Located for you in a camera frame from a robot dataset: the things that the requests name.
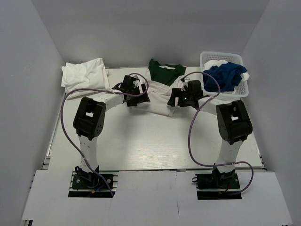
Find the purple cable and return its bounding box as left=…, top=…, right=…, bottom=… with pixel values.
left=180, top=72, right=254, bottom=194
left=60, top=73, right=150, bottom=196

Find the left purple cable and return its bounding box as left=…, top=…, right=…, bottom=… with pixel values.
left=60, top=73, right=150, bottom=196

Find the white plastic basket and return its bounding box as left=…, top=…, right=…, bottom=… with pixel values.
left=200, top=51, right=249, bottom=100

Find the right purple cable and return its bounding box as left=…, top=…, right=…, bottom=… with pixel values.
left=180, top=72, right=254, bottom=194

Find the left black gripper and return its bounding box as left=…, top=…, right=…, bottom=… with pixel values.
left=127, top=84, right=150, bottom=107

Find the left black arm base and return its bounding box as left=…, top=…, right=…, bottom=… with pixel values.
left=68, top=171, right=118, bottom=198

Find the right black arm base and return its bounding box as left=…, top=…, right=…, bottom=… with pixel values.
left=191, top=173, right=242, bottom=200

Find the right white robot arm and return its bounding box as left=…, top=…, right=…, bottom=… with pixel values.
left=167, top=80, right=253, bottom=188

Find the white and green raglan t-shirt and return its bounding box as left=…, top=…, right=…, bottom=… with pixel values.
left=135, top=59, right=186, bottom=117

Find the blue t-shirt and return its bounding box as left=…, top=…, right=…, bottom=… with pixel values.
left=203, top=62, right=247, bottom=92

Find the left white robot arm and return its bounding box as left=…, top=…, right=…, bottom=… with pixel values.
left=73, top=74, right=150, bottom=188

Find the folded white t-shirt stack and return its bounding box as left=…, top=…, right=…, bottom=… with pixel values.
left=61, top=58, right=110, bottom=94

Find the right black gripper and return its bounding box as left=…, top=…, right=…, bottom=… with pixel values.
left=167, top=88, right=193, bottom=107

